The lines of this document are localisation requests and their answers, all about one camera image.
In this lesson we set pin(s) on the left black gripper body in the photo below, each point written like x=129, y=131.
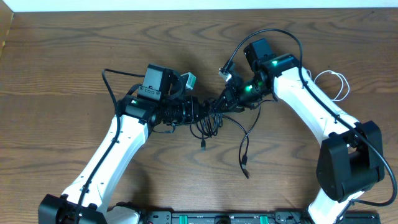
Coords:
x=190, y=109

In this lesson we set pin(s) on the cardboard box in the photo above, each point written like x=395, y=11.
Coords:
x=6, y=18

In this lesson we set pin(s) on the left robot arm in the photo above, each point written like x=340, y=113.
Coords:
x=160, y=98

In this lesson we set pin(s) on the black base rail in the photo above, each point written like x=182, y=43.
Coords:
x=165, y=217

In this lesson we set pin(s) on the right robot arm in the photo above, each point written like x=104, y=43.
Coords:
x=351, y=159

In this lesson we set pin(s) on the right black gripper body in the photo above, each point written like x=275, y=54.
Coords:
x=242, y=96

